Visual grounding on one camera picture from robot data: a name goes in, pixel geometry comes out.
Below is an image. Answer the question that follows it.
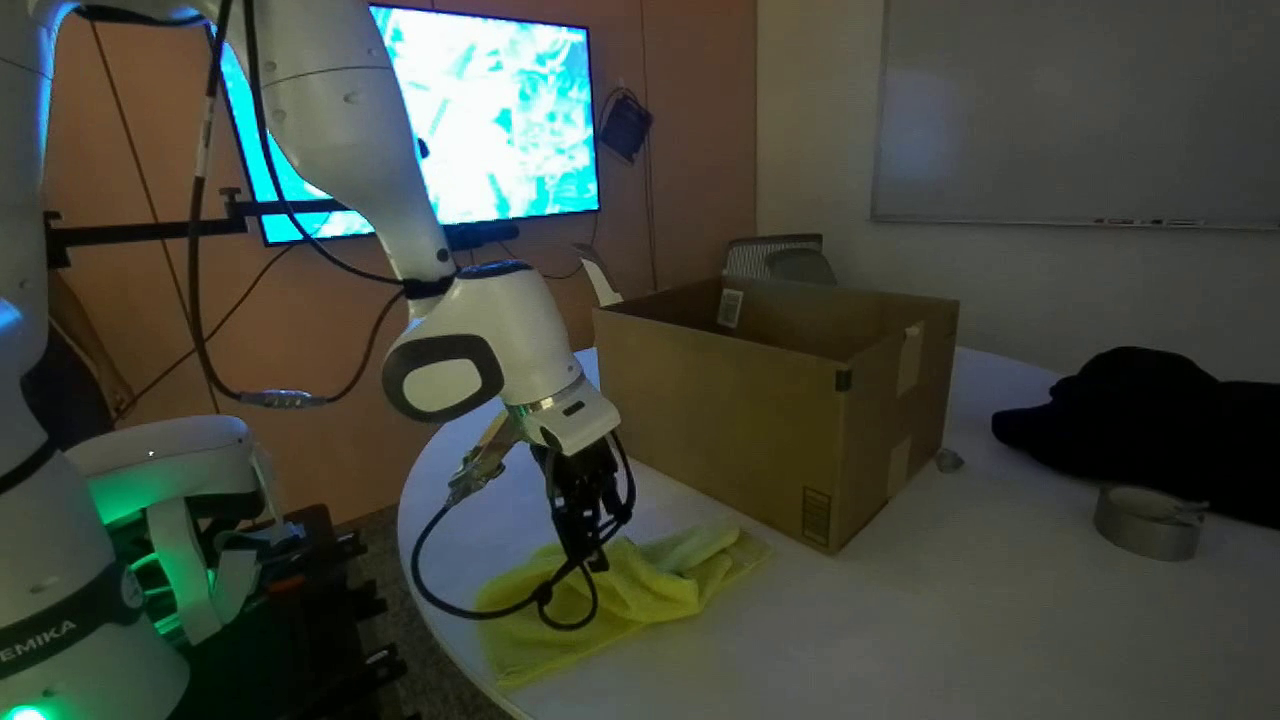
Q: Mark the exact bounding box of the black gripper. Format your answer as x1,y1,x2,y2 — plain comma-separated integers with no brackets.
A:
536,429,640,572

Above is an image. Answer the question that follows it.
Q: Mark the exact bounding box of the black cloth bundle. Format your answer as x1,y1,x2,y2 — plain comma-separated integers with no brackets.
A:
986,345,1280,534

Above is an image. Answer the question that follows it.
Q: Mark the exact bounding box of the whiteboard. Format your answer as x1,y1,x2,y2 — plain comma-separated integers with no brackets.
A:
868,0,1280,241

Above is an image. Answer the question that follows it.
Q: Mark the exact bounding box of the grey chair backrest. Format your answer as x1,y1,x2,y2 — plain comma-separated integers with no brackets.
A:
718,233,845,293

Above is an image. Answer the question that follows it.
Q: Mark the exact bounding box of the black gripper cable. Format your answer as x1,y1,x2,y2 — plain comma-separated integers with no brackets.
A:
406,435,640,638

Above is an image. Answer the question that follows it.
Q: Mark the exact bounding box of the black bar under monitor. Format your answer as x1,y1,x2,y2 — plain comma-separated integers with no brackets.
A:
441,222,525,258

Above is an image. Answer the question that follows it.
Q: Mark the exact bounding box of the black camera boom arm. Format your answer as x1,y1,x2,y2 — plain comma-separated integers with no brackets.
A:
39,187,352,268

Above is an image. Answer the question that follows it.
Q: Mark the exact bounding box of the grey tape roll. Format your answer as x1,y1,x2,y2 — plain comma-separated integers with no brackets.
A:
1087,481,1215,564

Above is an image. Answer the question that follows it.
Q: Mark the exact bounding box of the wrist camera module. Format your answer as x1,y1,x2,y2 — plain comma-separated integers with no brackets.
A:
521,375,628,461

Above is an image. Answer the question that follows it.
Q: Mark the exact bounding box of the brown cardboard box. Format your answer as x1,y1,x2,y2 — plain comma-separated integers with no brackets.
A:
586,273,965,562

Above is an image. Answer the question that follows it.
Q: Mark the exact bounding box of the white bent paper strip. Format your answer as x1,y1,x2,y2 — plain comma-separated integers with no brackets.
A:
573,243,628,313

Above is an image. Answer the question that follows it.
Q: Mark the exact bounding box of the thin black camera cable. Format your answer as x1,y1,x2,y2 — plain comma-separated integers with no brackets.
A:
117,243,292,422

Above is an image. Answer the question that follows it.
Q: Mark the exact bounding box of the black wall device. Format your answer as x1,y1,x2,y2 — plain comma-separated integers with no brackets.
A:
597,87,658,164

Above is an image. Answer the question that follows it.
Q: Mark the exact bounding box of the yellow towel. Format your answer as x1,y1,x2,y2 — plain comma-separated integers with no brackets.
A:
475,519,753,694

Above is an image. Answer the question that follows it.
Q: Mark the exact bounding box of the wall monitor screen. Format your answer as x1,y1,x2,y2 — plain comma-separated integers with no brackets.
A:
221,6,608,254

